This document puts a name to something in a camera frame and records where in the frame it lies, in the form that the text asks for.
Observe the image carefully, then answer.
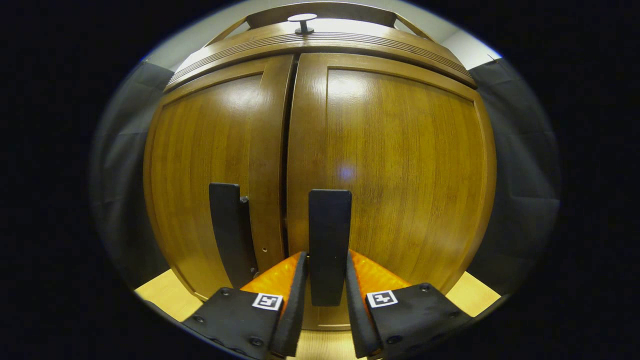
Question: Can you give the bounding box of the black door handle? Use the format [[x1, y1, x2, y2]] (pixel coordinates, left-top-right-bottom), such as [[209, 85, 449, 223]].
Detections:
[[308, 189, 353, 307], [208, 182, 259, 290]]

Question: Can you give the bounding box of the wooden shoe cabinet door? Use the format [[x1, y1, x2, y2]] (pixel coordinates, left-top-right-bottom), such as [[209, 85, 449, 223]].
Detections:
[[286, 52, 497, 331], [143, 54, 295, 301]]

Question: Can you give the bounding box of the black round drawer knob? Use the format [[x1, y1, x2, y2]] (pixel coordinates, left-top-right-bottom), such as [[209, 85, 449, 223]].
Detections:
[[287, 13, 318, 35]]

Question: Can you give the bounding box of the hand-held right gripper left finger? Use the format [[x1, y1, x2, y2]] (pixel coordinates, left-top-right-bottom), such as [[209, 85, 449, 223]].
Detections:
[[181, 251, 309, 360]]

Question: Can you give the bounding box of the wooden double-door shoe cabinet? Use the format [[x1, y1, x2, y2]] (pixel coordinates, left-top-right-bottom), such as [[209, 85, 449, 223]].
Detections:
[[143, 1, 497, 332]]

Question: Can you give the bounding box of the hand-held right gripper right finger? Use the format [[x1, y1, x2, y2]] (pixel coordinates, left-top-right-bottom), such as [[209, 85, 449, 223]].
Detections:
[[345, 250, 476, 360]]

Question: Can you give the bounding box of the wooden ribbed drawer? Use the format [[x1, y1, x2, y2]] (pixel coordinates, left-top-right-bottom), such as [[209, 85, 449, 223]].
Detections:
[[163, 21, 478, 93]]

